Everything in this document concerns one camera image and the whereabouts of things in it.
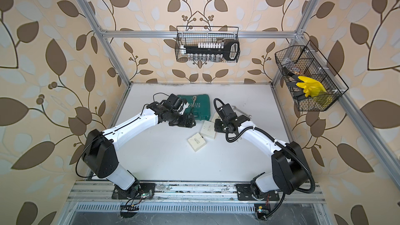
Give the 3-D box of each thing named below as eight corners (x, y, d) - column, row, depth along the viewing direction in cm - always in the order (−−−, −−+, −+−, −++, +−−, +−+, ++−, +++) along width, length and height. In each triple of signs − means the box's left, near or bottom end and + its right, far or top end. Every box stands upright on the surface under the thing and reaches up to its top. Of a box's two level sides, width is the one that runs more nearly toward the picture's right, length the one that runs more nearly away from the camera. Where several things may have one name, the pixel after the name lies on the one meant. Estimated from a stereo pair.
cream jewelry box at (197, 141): (195, 152, 88) (195, 150, 86) (187, 141, 92) (186, 139, 90) (207, 143, 91) (207, 142, 89) (198, 133, 95) (198, 131, 94)
